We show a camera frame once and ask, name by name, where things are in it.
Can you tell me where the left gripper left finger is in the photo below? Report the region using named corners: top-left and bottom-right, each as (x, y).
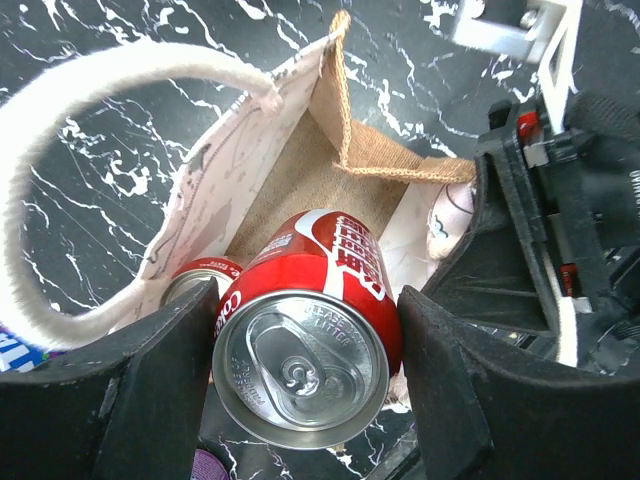
top-left (1, 281), bottom-right (219, 479)

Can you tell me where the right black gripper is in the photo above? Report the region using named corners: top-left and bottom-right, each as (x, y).
top-left (424, 91), bottom-right (639, 367)

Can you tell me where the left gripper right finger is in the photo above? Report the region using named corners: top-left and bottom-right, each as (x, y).
top-left (398, 287), bottom-right (639, 479)

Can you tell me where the purple Fanta can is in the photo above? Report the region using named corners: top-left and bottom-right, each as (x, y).
top-left (0, 327), bottom-right (62, 373)
top-left (190, 449), bottom-right (230, 480)

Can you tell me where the red cola can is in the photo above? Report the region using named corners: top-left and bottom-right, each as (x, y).
top-left (160, 257), bottom-right (243, 307)
top-left (212, 209), bottom-right (403, 450)

